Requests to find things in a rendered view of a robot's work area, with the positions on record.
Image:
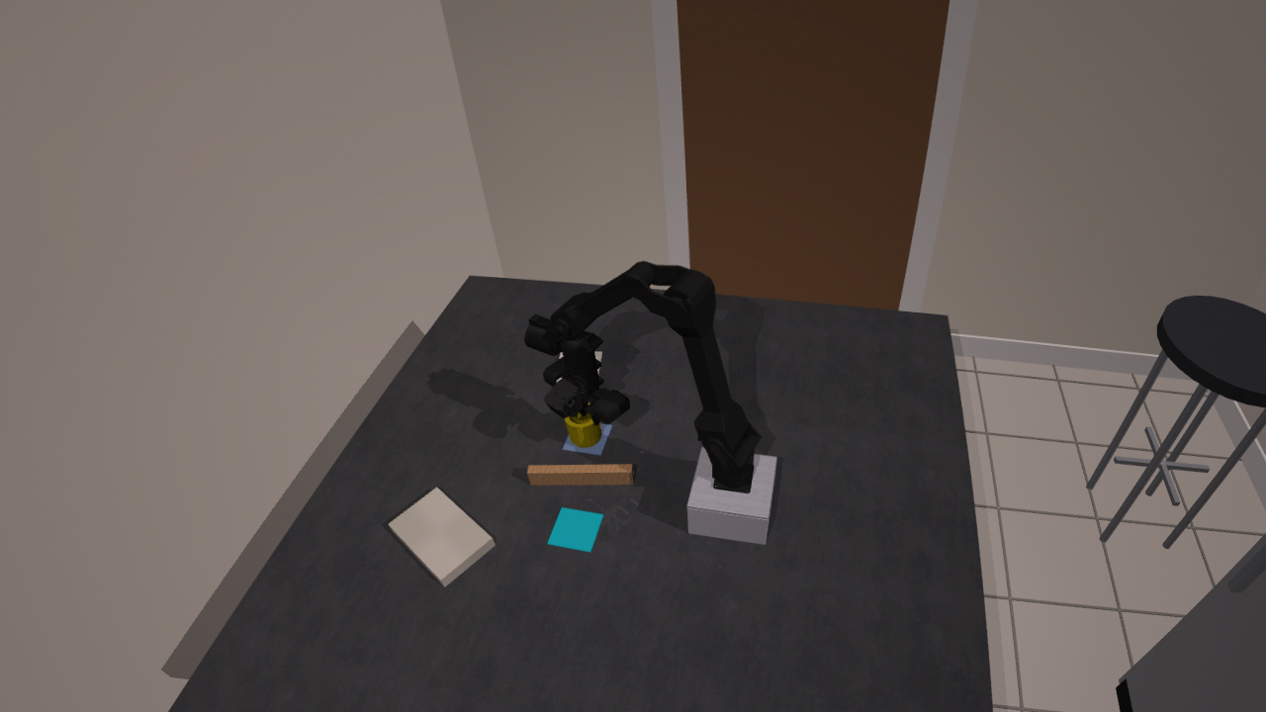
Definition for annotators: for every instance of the brown wooden bar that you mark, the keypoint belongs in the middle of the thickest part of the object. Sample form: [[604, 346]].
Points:
[[581, 475]]

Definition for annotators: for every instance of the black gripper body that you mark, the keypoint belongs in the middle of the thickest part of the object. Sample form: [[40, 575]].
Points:
[[606, 405]]

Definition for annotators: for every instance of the beige flat rectangular slab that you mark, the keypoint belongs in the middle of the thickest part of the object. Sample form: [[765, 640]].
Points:
[[444, 538]]

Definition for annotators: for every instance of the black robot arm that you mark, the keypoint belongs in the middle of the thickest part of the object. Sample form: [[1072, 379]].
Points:
[[689, 306]]

